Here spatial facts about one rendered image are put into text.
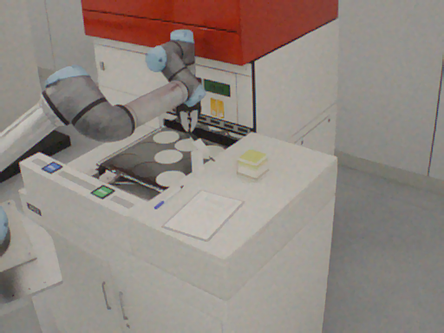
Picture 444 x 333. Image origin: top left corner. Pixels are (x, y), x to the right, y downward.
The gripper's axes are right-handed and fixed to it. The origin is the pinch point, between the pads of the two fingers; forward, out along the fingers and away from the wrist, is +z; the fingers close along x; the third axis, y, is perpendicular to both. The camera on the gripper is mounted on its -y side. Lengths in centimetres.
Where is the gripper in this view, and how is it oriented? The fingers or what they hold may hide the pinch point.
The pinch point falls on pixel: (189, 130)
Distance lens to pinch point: 197.8
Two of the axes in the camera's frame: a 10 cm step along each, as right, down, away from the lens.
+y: -2.3, -4.2, 8.8
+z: 0.6, 8.9, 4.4
